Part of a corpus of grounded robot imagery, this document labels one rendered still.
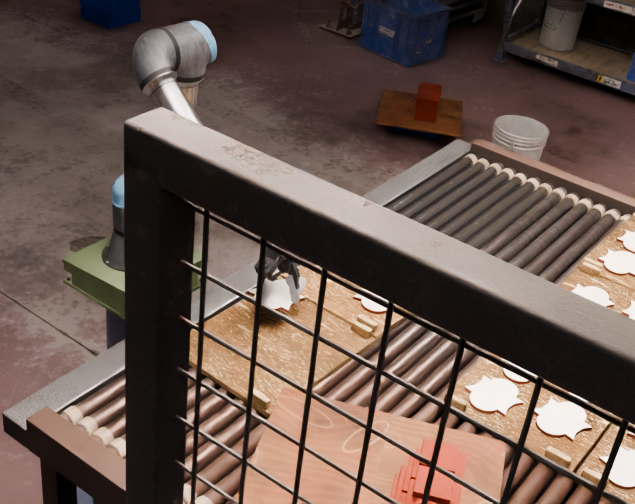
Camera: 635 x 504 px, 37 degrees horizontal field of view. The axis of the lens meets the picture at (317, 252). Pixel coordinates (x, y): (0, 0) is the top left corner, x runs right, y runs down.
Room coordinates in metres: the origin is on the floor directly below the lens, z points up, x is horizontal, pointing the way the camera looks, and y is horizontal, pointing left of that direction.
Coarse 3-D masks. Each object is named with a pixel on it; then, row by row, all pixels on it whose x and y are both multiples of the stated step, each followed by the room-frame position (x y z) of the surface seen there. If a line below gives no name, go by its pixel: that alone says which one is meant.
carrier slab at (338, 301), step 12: (300, 276) 2.22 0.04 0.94; (312, 276) 2.23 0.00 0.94; (312, 288) 2.17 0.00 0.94; (336, 288) 2.19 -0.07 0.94; (312, 300) 2.12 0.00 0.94; (324, 300) 2.12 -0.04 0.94; (336, 300) 2.13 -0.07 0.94; (348, 300) 2.14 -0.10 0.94; (336, 312) 2.07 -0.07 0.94; (348, 312) 2.08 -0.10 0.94; (360, 312) 2.09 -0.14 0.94; (396, 324) 2.07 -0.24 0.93; (372, 336) 2.00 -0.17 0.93
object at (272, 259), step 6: (270, 252) 1.98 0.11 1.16; (270, 258) 1.96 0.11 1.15; (276, 258) 1.96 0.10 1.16; (282, 258) 1.98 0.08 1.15; (258, 264) 1.95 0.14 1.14; (270, 264) 1.95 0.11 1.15; (276, 264) 1.96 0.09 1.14; (264, 270) 1.93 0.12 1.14; (270, 270) 1.93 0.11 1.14; (264, 276) 1.94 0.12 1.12; (270, 276) 1.94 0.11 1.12
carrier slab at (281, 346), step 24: (240, 312) 2.02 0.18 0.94; (264, 312) 2.03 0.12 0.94; (312, 312) 2.06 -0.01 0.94; (192, 336) 1.90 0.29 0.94; (240, 336) 1.92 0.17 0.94; (264, 336) 1.93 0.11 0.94; (288, 336) 1.94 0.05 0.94; (336, 336) 1.97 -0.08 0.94; (360, 336) 1.98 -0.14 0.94; (192, 360) 1.80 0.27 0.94; (216, 360) 1.81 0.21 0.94; (240, 360) 1.83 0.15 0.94; (264, 360) 1.84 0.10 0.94; (288, 360) 1.85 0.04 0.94; (336, 360) 1.87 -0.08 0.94; (240, 384) 1.74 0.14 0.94; (264, 384) 1.75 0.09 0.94; (288, 384) 1.76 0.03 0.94
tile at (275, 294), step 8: (264, 280) 2.07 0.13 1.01; (280, 280) 2.08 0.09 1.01; (256, 288) 2.03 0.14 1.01; (264, 288) 2.04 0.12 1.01; (272, 288) 2.04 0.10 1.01; (280, 288) 2.05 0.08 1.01; (288, 288) 2.05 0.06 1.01; (264, 296) 2.00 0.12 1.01; (272, 296) 2.01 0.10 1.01; (280, 296) 2.01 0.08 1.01; (288, 296) 2.01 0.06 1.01; (272, 304) 1.97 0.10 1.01; (280, 304) 1.98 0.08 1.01; (288, 304) 1.98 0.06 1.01; (288, 312) 1.96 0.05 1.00
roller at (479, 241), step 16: (544, 192) 2.96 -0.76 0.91; (512, 208) 2.81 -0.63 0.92; (528, 208) 2.84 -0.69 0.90; (496, 224) 2.68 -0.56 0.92; (480, 240) 2.57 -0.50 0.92; (240, 416) 1.65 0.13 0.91; (224, 432) 1.59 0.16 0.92; (240, 432) 1.60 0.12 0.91; (208, 448) 1.53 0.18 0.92; (208, 464) 1.51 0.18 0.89
